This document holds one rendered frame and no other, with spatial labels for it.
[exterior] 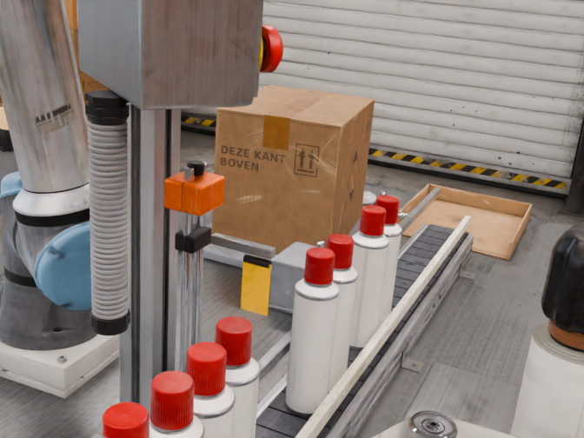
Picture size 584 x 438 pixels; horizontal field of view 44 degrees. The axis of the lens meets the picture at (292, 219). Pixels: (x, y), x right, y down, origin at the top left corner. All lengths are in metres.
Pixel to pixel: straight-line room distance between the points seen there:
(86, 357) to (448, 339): 0.57
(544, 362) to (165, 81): 0.45
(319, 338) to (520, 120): 4.24
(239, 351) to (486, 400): 0.43
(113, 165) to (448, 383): 0.58
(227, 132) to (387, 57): 3.80
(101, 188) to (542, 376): 0.45
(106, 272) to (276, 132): 0.74
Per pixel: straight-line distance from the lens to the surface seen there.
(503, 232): 1.73
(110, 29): 0.59
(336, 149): 1.30
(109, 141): 0.59
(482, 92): 5.00
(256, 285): 0.71
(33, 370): 1.03
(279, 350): 0.86
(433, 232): 1.52
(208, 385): 0.61
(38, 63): 0.81
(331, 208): 1.33
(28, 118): 0.83
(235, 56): 0.56
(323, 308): 0.82
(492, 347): 1.22
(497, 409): 0.98
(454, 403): 0.97
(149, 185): 0.72
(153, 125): 0.70
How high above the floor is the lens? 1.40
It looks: 20 degrees down
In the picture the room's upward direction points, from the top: 5 degrees clockwise
